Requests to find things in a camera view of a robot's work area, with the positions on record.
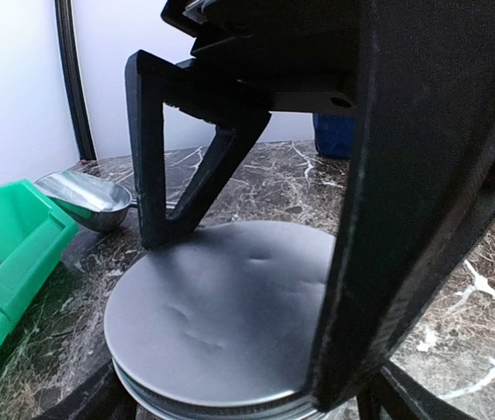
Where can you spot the white jar lid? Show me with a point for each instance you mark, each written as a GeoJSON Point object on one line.
{"type": "Point", "coordinates": [220, 324]}

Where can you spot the metal scoop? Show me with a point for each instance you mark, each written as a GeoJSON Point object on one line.
{"type": "Point", "coordinates": [96, 203]}

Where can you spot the dark blue mug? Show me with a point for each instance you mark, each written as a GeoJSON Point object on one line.
{"type": "Point", "coordinates": [333, 135]}

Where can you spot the right black frame post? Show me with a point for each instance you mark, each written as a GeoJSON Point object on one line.
{"type": "Point", "coordinates": [72, 80]}

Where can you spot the green three-compartment bin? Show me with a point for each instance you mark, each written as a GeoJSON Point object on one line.
{"type": "Point", "coordinates": [33, 234]}

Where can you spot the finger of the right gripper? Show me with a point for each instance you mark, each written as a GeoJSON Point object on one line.
{"type": "Point", "coordinates": [420, 194]}
{"type": "Point", "coordinates": [175, 188]}

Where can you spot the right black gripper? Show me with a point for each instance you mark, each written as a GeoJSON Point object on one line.
{"type": "Point", "coordinates": [301, 55]}

